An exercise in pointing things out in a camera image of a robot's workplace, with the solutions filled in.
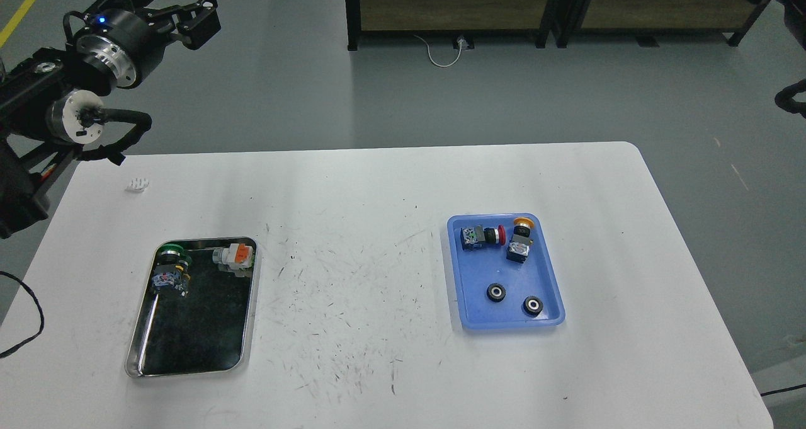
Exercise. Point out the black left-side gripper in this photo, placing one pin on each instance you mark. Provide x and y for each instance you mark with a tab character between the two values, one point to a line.
128	38

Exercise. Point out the black gear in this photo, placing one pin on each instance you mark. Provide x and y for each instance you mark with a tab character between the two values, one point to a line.
496	292
532	306

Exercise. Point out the black left-side robot arm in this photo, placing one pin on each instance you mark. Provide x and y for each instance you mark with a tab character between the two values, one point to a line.
52	108

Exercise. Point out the silver metal tray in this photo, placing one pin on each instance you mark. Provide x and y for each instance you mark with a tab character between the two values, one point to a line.
209	331

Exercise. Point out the blue plastic tray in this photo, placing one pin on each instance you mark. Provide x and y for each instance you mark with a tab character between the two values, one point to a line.
474	270

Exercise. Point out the small white plastic piece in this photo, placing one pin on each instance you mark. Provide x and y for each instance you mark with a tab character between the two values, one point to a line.
137	185

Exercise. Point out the wooden cabinet left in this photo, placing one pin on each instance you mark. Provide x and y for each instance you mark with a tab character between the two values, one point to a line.
535	19

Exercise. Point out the wooden cabinet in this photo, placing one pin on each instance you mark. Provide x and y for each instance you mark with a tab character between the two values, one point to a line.
535	19
650	18

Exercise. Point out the wooden cabinet right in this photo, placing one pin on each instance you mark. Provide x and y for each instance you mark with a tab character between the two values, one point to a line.
650	18

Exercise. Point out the orange white switch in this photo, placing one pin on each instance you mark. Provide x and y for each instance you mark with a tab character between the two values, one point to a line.
237	257

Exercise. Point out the green push button switch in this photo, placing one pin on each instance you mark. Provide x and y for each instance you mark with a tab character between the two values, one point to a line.
170	273

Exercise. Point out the red push button switch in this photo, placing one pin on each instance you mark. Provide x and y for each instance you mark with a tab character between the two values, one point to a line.
480	237

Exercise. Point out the yellow push button switch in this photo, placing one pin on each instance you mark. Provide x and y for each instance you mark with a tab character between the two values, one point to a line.
520	243

